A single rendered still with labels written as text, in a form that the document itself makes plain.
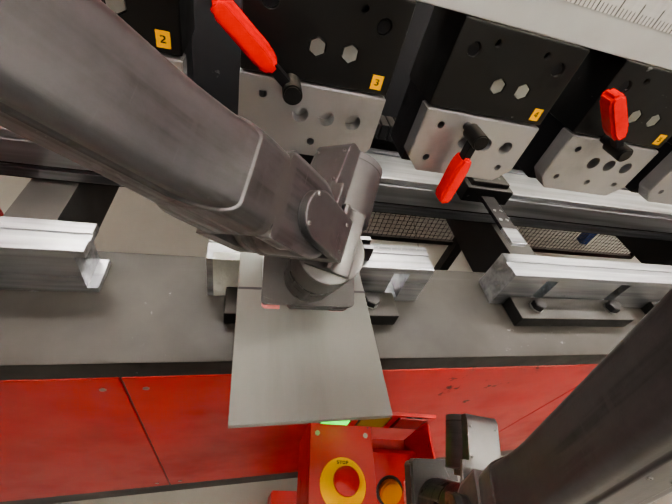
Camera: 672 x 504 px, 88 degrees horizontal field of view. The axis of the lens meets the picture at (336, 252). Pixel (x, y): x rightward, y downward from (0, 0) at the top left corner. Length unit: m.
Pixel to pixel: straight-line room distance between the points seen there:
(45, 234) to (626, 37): 0.75
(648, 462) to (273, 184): 0.24
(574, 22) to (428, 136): 0.17
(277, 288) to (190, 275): 0.31
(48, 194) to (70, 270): 0.26
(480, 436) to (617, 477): 0.22
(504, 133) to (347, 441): 0.51
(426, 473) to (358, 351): 0.20
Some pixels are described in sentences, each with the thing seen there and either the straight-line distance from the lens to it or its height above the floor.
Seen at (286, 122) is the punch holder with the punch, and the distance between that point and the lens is 0.40.
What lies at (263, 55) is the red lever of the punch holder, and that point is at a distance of 0.34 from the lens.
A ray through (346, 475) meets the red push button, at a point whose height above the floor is 0.81.
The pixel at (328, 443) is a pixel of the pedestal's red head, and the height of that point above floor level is 0.78.
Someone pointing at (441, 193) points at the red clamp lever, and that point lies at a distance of 0.46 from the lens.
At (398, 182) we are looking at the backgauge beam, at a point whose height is 0.98.
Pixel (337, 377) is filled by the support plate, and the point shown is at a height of 1.00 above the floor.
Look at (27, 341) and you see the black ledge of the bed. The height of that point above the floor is 0.87.
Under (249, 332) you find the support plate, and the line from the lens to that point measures 0.45.
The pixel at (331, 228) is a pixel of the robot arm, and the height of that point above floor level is 1.23.
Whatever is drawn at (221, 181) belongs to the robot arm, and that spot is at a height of 1.28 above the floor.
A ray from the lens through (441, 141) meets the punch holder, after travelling 0.45.
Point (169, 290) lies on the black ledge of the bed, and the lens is 0.65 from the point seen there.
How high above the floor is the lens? 1.39
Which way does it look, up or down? 44 degrees down
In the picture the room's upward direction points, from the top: 19 degrees clockwise
